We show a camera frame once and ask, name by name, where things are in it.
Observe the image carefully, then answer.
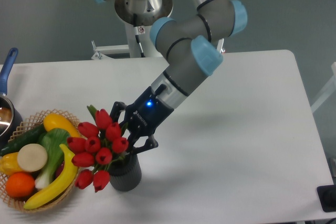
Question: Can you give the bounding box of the orange fruit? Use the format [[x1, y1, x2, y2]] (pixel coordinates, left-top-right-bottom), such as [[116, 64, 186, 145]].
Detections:
[[5, 172, 35, 198]]

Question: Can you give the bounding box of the dark grey ribbed vase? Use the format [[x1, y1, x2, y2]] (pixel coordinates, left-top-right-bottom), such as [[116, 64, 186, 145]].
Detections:
[[109, 155, 142, 191]]

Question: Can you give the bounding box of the green cucumber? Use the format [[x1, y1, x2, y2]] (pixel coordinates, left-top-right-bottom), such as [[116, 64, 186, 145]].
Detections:
[[1, 124, 46, 156]]

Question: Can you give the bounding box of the green bok choy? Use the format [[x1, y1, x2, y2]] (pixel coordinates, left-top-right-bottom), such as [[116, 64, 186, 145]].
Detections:
[[35, 128, 70, 190]]

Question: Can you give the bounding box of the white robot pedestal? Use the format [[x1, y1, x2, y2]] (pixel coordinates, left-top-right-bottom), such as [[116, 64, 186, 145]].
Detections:
[[115, 3, 173, 58]]

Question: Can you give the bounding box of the yellow squash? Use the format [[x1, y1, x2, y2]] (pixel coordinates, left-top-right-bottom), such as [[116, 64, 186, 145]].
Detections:
[[43, 113, 80, 137]]

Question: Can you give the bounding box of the beige round disc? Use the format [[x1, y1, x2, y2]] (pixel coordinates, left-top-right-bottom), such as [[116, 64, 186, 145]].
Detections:
[[17, 144, 48, 172]]

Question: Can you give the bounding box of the black device at edge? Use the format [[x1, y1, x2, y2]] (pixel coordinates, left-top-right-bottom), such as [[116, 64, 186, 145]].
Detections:
[[317, 185, 336, 212]]

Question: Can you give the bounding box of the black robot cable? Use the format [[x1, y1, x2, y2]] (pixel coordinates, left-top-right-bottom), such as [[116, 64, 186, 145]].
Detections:
[[132, 13, 146, 58]]

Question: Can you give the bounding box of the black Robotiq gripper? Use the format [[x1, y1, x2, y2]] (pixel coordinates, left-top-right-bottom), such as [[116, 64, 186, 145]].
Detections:
[[110, 86, 174, 155]]

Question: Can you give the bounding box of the white table clamp bracket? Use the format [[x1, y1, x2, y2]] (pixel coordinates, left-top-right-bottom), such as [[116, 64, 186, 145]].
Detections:
[[91, 40, 130, 60]]

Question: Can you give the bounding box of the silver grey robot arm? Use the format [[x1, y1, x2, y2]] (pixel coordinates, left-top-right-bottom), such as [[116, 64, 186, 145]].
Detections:
[[96, 0, 247, 155]]

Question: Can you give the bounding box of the red tulip bouquet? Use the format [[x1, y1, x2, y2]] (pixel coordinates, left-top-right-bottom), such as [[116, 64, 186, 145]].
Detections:
[[67, 105, 129, 192]]

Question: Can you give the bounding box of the white frame at right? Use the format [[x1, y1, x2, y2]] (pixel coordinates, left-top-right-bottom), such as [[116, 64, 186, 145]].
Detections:
[[311, 62, 335, 113]]

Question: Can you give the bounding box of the yellow bell pepper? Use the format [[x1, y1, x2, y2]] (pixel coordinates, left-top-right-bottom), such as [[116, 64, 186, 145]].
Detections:
[[1, 152, 24, 176]]

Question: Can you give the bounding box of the woven wicker basket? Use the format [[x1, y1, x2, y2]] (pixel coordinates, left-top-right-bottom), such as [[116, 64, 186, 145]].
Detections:
[[0, 108, 87, 214]]

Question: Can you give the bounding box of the yellow banana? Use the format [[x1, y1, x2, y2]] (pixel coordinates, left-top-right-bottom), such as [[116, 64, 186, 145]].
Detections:
[[23, 144, 78, 210]]

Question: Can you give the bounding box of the blue handled saucepan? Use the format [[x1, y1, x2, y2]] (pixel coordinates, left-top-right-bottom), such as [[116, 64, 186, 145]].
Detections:
[[1, 48, 23, 148]]

